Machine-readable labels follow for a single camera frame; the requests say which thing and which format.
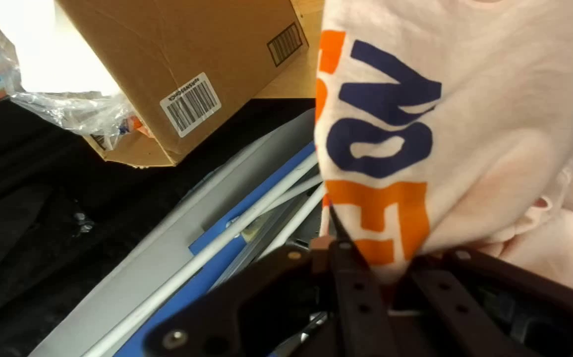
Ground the cardboard box on table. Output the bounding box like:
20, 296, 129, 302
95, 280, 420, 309
57, 0, 319, 169

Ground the light pink printed shirt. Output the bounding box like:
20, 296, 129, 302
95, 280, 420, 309
315, 0, 573, 288

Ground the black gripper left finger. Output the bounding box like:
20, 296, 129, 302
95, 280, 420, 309
145, 242, 398, 357

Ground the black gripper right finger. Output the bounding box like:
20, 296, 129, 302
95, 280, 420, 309
402, 248, 573, 357

